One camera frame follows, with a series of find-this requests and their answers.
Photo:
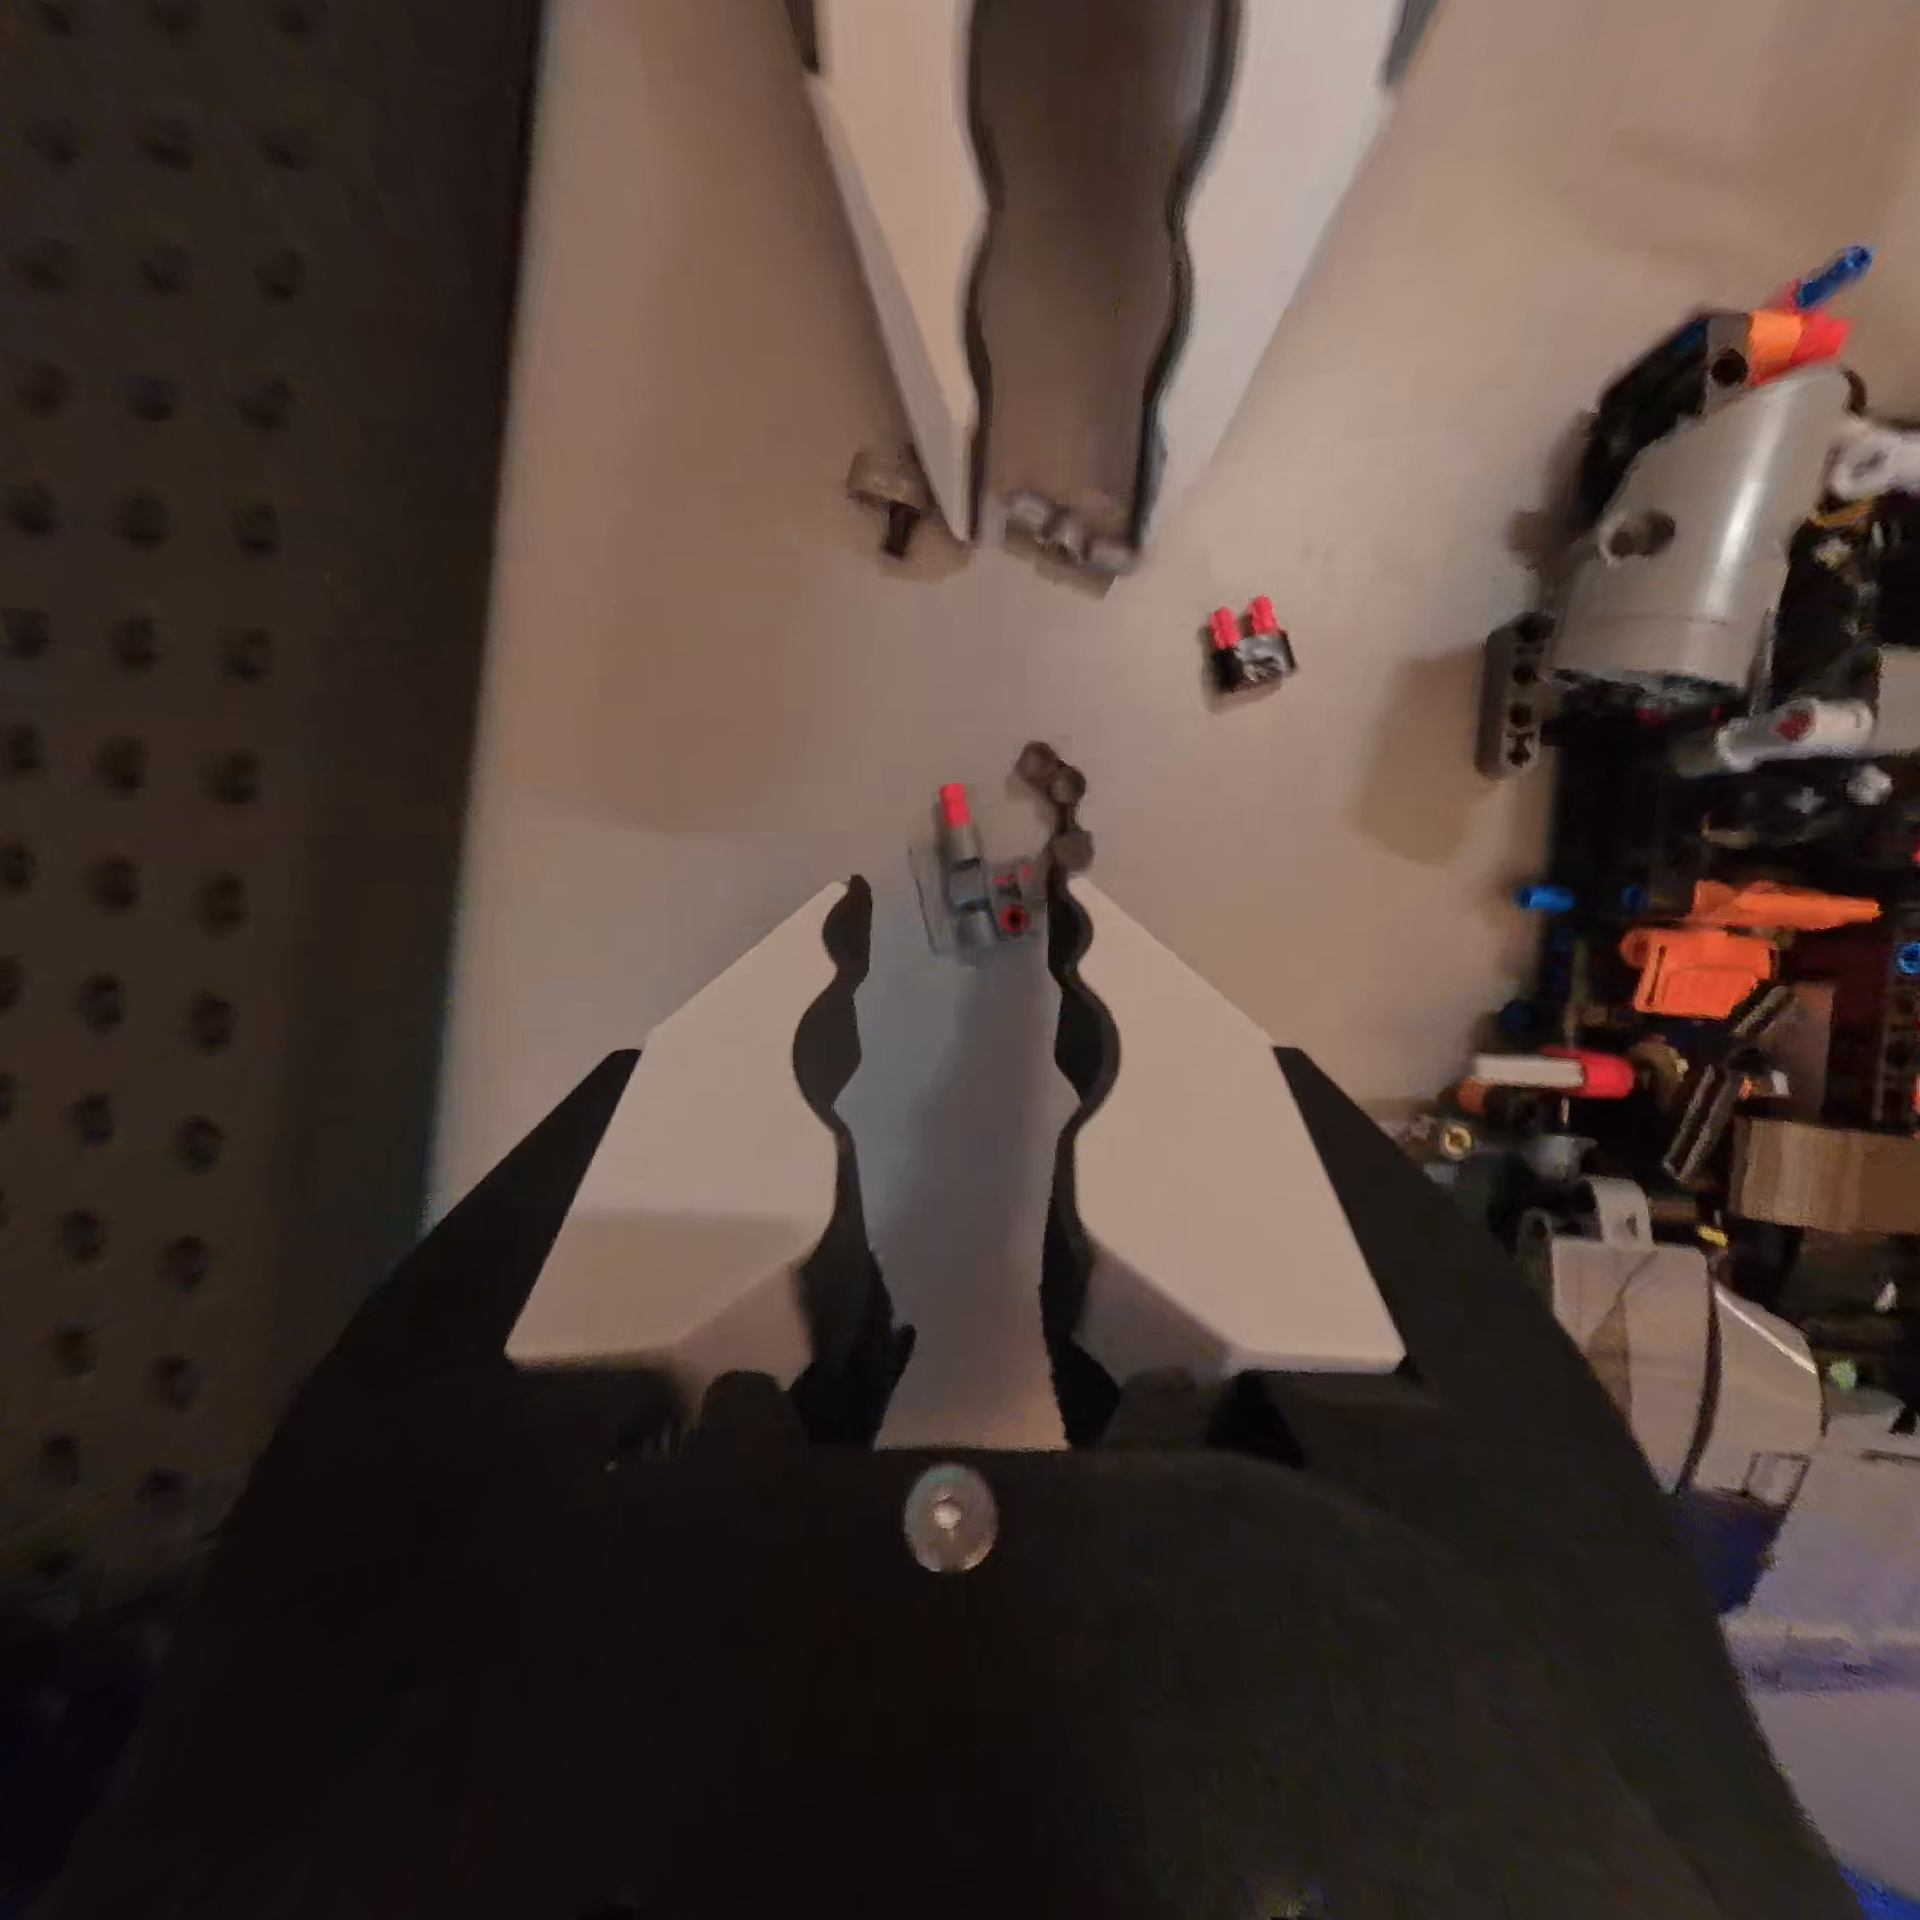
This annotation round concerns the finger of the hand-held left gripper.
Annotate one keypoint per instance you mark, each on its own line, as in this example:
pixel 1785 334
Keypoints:
pixel 909 181
pixel 1276 150

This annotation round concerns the black dimpled mat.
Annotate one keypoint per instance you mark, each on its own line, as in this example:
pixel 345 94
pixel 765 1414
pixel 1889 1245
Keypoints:
pixel 224 750

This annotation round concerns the black lego connector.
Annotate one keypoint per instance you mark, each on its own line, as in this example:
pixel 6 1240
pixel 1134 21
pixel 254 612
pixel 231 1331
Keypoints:
pixel 1060 811

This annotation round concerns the grey lego brick black pin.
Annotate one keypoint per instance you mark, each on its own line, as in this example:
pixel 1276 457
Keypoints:
pixel 886 480

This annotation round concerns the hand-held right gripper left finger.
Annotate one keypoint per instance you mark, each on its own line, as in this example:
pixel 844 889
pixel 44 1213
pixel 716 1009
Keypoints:
pixel 704 1200

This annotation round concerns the grey lego piece red pins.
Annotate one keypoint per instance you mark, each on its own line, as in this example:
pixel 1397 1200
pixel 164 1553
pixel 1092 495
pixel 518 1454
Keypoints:
pixel 973 886

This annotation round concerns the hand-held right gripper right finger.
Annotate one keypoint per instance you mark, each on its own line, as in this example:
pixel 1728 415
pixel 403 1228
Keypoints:
pixel 1214 1200

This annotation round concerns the partly built lego car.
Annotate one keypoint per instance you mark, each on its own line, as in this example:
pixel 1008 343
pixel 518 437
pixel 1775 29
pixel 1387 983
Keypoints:
pixel 1680 569

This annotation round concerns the black lego brick red pins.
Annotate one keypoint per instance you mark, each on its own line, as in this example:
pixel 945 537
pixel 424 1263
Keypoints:
pixel 1252 647

